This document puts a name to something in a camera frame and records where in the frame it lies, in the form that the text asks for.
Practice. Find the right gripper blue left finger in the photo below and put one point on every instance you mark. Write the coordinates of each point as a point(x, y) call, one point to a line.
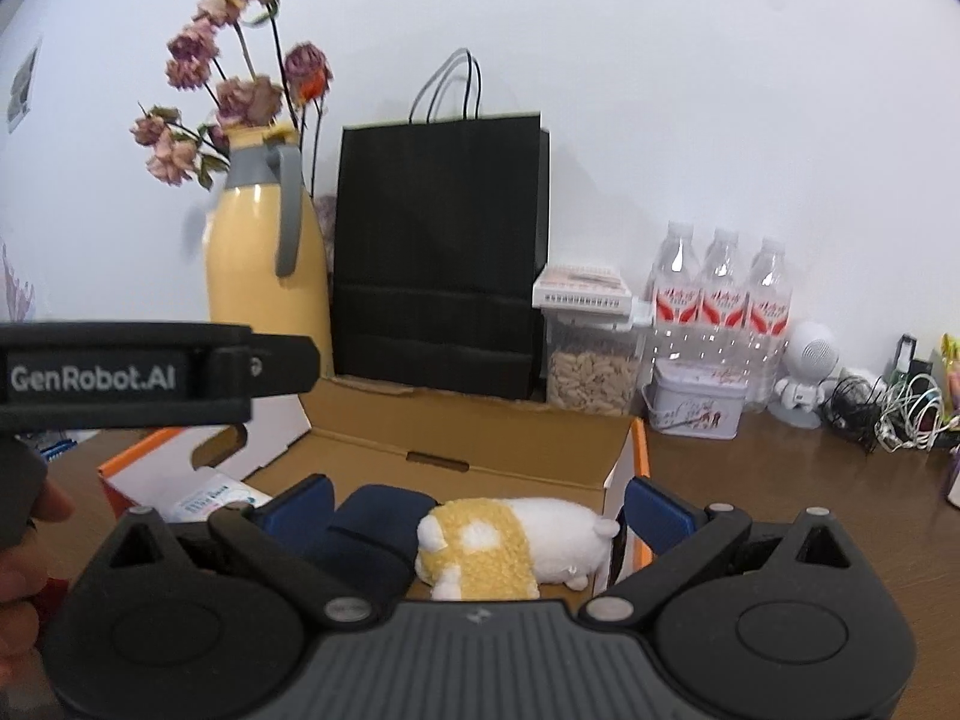
point(297, 518)

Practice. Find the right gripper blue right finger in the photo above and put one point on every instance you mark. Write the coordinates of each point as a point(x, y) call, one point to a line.
point(657, 517)

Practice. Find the navy blue pouch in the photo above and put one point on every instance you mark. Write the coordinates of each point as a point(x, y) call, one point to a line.
point(370, 542)

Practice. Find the wet wipes pack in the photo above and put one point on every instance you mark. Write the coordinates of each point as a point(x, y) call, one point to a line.
point(193, 498)

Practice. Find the yellow white plush toy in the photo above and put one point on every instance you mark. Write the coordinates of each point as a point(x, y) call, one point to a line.
point(486, 549)

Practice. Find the person left hand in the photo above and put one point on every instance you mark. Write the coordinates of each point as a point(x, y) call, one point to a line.
point(24, 572)

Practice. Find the red cardboard box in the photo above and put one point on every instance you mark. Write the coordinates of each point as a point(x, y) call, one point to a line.
point(447, 446)

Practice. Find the small white tin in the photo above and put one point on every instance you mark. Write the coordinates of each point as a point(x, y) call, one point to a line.
point(693, 399)

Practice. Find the clear nut container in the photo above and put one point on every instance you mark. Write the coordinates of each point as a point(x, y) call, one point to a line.
point(593, 363)

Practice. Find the left water bottle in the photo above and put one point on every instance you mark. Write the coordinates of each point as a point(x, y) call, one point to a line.
point(674, 293)

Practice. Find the water bottle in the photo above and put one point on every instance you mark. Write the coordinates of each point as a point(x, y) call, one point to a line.
point(674, 293)
point(723, 298)
point(769, 294)

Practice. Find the white robot toy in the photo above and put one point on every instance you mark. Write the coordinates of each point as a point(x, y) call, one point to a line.
point(811, 357)

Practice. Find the right water bottle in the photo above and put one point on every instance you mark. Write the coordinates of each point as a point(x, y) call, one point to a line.
point(769, 294)

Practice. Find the middle water bottle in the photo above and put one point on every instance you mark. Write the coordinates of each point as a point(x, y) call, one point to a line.
point(723, 298)

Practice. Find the yellow thermos jug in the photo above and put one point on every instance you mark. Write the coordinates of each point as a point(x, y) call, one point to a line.
point(265, 264)

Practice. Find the white flat box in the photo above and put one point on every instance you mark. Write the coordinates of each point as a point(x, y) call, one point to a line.
point(589, 289)

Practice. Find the dried pink rose bouquet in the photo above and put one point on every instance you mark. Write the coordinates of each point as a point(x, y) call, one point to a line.
point(231, 51)

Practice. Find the black paper bag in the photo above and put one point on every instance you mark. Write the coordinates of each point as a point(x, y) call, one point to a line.
point(441, 230)

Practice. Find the purple tissue box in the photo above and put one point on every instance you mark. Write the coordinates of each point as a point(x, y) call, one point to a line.
point(951, 490)

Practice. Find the colourful snack bag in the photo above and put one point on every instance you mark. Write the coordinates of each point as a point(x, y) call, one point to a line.
point(950, 358)

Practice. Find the wall poster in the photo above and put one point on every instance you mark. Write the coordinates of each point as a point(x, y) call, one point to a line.
point(19, 103)

